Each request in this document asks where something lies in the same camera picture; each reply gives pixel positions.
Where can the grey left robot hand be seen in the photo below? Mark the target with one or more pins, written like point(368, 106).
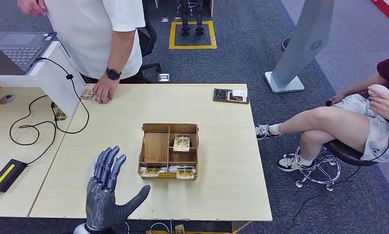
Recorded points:
point(101, 200)

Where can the seated person's left hand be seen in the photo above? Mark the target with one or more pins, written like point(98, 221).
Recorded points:
point(385, 106)

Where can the standing person's left hand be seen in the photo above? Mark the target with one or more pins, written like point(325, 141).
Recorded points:
point(105, 90)

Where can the standing person's right hand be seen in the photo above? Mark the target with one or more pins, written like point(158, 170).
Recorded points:
point(31, 6)

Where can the seated person's right hand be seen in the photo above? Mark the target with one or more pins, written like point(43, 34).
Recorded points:
point(338, 98)

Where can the white handheld device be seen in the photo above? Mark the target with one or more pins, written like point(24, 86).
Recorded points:
point(378, 89)

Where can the gold patterned room key card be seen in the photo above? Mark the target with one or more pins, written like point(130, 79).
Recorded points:
point(184, 173)
point(150, 172)
point(181, 143)

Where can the standing person's left forearm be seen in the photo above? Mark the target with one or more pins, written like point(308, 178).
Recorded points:
point(122, 48)

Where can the seated person's right forearm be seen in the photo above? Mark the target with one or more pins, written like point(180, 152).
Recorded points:
point(364, 86)

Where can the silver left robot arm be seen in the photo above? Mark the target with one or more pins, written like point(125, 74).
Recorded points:
point(79, 230)

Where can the seated person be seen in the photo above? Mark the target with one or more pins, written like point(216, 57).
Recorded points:
point(330, 126)

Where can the standing person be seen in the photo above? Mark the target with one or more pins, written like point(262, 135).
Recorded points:
point(91, 32)

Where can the white label card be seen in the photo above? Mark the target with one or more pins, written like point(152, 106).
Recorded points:
point(239, 93)

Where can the black wrist watch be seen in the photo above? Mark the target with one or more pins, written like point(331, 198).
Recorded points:
point(113, 74)

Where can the dark grey laptop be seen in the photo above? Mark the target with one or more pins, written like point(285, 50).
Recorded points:
point(20, 50)

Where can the black stool chrome base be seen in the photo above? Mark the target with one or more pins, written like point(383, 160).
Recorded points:
point(343, 153)

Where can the white desk riser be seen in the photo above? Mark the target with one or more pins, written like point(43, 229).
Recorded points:
point(49, 77)

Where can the silver floor socket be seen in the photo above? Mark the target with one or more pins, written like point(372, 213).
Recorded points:
point(163, 77)

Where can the grey kiosk stand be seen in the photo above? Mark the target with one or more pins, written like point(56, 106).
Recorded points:
point(301, 42)

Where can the black office chair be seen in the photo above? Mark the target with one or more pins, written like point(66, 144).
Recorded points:
point(149, 38)

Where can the wooden organizer box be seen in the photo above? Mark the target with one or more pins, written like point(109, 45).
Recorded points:
point(155, 147)

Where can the white plastic packet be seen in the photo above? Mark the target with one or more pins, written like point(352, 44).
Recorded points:
point(174, 168)

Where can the yellow floor tape square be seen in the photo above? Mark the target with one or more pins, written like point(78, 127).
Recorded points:
point(171, 35)

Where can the black power adapter yellow label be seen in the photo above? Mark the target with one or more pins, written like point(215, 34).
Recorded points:
point(6, 174)

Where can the black robot legs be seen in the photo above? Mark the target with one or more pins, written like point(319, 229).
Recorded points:
point(191, 16)

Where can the black display tray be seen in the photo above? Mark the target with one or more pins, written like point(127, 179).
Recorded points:
point(222, 96)

